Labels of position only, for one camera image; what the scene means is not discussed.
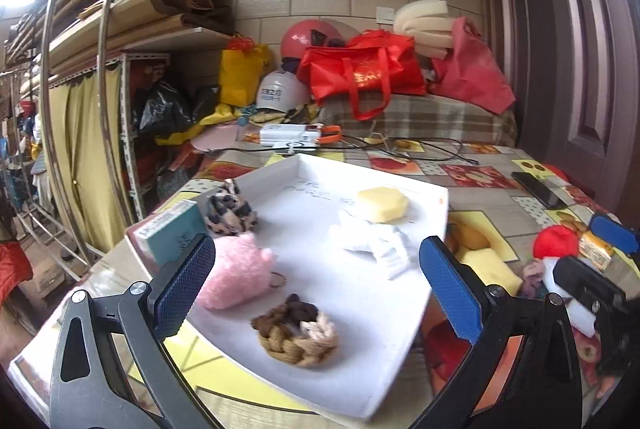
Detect white foam block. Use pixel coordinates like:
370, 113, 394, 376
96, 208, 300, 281
541, 255, 599, 340

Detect red plush apple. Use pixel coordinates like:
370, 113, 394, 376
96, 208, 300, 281
533, 225, 579, 259

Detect purple blue braided scrunchie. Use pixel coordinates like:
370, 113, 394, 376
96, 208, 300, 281
518, 259, 546, 299

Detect yellow green sponge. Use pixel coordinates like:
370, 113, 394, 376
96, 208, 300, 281
456, 248, 523, 297

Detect black smartphone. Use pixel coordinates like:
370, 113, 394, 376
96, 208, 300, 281
512, 171, 566, 210

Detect teal tissue box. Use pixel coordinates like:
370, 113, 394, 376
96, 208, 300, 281
128, 200, 207, 269

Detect pink fluffy plush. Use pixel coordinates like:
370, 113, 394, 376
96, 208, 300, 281
196, 232, 274, 310

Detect brown beige braided scrunchie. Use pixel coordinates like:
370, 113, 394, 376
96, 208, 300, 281
250, 293, 340, 368

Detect black white patterned scrunchie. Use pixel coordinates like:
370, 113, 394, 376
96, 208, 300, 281
205, 178, 258, 236

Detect white crumpled tissue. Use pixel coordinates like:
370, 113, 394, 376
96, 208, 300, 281
341, 222, 414, 281

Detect white shallow cardboard tray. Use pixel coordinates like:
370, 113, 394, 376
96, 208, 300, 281
188, 155, 449, 420

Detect red fabric bag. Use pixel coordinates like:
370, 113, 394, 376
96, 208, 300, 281
430, 17, 515, 115

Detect plaid covered bench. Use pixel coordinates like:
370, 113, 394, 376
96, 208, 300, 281
317, 94, 518, 147

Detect brown wooden door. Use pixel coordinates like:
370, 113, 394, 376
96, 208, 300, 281
486, 0, 639, 227

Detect black plastic bag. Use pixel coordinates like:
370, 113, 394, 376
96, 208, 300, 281
137, 80, 220, 136

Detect yellow curtain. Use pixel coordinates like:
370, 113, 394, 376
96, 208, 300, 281
49, 74, 126, 253

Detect white power strip box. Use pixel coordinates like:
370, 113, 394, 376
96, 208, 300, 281
259, 123, 322, 148

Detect cream foam roll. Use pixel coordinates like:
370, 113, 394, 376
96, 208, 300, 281
393, 0, 456, 60

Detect red tote bag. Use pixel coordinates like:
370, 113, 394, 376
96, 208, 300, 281
296, 30, 426, 121

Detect white safety helmet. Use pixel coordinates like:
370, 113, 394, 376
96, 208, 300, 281
256, 70, 310, 112

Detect yellow shopping bag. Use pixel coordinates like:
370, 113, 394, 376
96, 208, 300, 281
218, 36, 273, 107

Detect metal shelving rack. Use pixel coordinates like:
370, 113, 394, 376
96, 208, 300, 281
36, 0, 233, 234

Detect pink red helmet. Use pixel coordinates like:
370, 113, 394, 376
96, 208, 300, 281
280, 19, 346, 59

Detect black cable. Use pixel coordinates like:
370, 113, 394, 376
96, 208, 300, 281
234, 133, 482, 167

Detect orange handled tool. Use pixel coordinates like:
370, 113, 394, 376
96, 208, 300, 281
316, 126, 343, 145

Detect chrome curved rail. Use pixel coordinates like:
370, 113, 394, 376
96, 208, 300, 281
39, 0, 131, 265

